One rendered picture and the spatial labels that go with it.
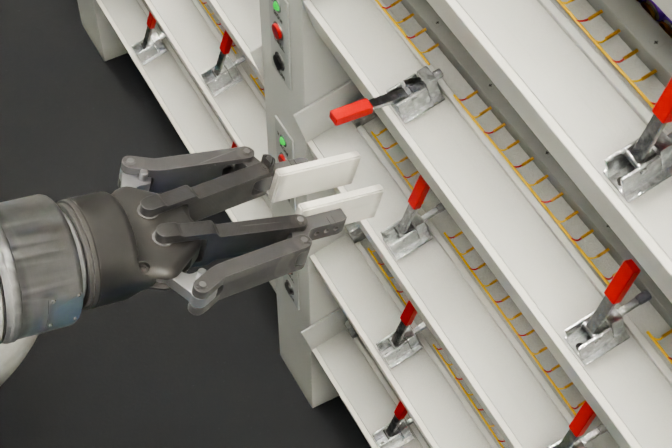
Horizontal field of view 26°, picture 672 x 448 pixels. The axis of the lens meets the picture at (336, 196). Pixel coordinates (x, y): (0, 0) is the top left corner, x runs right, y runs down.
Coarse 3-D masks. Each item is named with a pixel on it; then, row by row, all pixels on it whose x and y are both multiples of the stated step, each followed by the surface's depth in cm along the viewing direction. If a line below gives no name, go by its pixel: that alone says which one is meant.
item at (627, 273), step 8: (624, 264) 103; (632, 264) 103; (616, 272) 103; (624, 272) 103; (632, 272) 102; (616, 280) 104; (624, 280) 103; (632, 280) 103; (608, 288) 104; (616, 288) 104; (624, 288) 103; (608, 296) 104; (616, 296) 104; (600, 304) 106; (608, 304) 105; (600, 312) 106; (608, 312) 105; (592, 320) 107; (600, 320) 106; (592, 328) 107; (600, 328) 107
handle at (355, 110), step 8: (408, 88) 120; (384, 96) 121; (392, 96) 121; (400, 96) 121; (408, 96) 121; (352, 104) 120; (360, 104) 120; (368, 104) 120; (376, 104) 120; (384, 104) 120; (336, 112) 119; (344, 112) 119; (352, 112) 119; (360, 112) 119; (368, 112) 120; (336, 120) 118; (344, 120) 119
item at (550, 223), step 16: (384, 16) 128; (400, 32) 126; (448, 96) 122; (464, 112) 121; (496, 160) 118; (512, 176) 116; (528, 192) 115; (560, 240) 113; (576, 256) 112; (592, 272) 111; (624, 320) 108; (640, 336) 107; (656, 352) 106
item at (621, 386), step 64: (320, 0) 131; (384, 0) 129; (384, 64) 126; (448, 64) 124; (448, 128) 121; (448, 192) 118; (512, 192) 117; (512, 256) 114; (576, 320) 110; (640, 320) 109; (576, 384) 111; (640, 384) 106
